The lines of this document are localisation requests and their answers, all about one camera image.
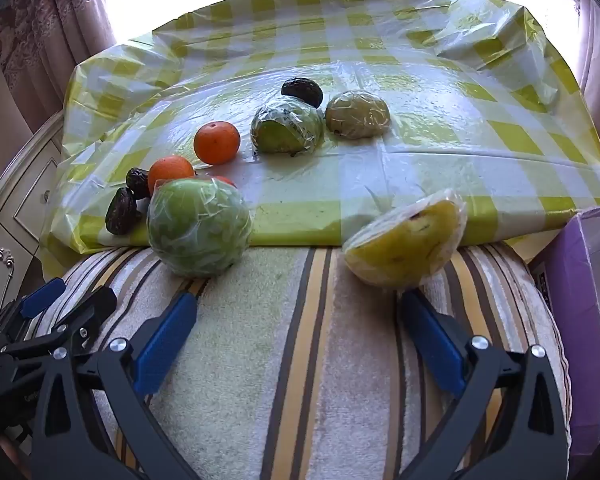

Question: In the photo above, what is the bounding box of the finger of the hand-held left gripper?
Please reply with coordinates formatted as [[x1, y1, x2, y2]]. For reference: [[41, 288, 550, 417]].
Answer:
[[0, 277, 67, 346], [0, 287, 118, 361]]

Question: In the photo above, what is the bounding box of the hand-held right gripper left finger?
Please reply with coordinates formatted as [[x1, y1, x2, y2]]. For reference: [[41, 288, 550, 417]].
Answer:
[[30, 292, 201, 480]]

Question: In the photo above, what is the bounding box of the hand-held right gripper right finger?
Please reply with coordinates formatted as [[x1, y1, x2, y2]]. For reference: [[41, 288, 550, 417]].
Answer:
[[395, 291, 571, 480]]

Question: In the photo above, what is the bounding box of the large yellow fruit half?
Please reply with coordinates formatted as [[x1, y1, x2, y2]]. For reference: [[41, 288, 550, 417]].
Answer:
[[342, 188, 468, 291]]

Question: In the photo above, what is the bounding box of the small olive fruit half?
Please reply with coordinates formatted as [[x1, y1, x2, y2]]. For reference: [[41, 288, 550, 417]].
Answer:
[[325, 90, 391, 138]]

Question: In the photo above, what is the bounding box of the dark brown date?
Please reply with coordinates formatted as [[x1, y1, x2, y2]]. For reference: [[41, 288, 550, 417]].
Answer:
[[125, 168, 153, 200], [105, 187, 142, 236]]

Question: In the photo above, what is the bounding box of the white cabinet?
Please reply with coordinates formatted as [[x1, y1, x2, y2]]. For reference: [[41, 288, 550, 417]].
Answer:
[[0, 110, 76, 326]]

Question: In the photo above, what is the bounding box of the large plastic-wrapped green apple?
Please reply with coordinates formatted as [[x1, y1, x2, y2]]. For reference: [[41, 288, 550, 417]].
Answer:
[[146, 177, 253, 278]]

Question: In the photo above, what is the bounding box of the striped towel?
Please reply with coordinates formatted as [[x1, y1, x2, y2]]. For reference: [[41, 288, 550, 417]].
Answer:
[[30, 242, 573, 480]]

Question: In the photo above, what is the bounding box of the purple cardboard box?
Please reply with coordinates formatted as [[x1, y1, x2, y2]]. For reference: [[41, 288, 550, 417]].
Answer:
[[545, 205, 600, 441]]

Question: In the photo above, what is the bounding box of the yellow white checked plastic tablecloth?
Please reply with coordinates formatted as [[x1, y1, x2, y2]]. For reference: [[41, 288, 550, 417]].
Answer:
[[40, 0, 600, 261]]

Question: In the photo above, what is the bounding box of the small plastic-wrapped green fruit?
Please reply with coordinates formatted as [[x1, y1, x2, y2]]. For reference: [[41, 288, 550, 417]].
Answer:
[[250, 100, 326, 156]]

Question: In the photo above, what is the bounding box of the dark wrinkled round fruit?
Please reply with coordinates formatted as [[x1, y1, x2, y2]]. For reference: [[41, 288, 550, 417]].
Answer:
[[281, 77, 324, 108]]

